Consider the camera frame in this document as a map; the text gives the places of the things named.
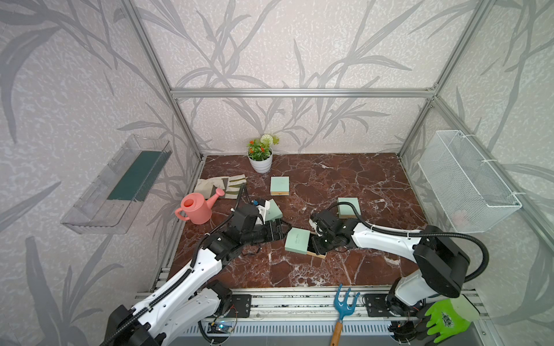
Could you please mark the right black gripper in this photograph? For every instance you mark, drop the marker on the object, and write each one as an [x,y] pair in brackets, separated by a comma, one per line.
[318,249]

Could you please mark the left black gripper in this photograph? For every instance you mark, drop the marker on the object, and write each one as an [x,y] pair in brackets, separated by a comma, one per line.
[270,236]

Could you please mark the mint drawer jewelry box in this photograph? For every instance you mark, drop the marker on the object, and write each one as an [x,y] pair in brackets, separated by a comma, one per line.
[299,241]

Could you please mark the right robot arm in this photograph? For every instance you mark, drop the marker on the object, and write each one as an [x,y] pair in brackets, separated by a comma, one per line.
[442,265]

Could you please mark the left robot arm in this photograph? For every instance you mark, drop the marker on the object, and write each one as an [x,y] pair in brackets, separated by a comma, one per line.
[181,285]

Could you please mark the beige gardening gloves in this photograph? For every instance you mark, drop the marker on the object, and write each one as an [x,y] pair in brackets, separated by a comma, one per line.
[230,185]

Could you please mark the pink watering can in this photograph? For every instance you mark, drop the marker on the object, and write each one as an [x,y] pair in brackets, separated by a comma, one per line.
[196,209]

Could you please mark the blue hand rake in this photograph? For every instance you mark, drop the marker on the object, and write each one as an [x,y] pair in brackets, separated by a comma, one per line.
[344,310]

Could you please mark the potted plant white pot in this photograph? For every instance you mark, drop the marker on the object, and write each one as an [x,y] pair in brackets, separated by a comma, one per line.
[260,152]

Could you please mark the green work glove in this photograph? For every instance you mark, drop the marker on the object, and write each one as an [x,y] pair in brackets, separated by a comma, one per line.
[445,319]

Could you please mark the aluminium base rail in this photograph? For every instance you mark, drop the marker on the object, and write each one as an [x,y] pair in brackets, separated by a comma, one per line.
[289,312]

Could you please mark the clear plastic wall shelf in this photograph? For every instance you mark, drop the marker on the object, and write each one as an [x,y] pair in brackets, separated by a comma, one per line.
[114,199]

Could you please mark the white wire mesh basket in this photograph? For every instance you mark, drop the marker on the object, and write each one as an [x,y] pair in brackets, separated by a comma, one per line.
[472,194]

